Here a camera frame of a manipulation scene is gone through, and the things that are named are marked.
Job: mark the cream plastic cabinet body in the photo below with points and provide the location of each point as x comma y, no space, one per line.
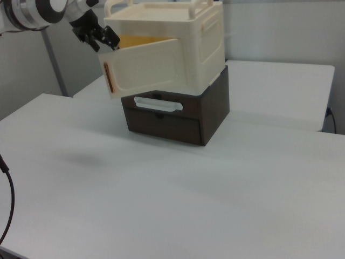
161,23

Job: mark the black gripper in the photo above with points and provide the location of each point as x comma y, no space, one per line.
86,25

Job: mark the cream cabinet door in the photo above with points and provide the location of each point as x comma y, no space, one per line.
145,67

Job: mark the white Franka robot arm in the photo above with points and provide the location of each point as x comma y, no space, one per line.
29,13

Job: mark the dark brown drawer box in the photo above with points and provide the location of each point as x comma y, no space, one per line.
213,108

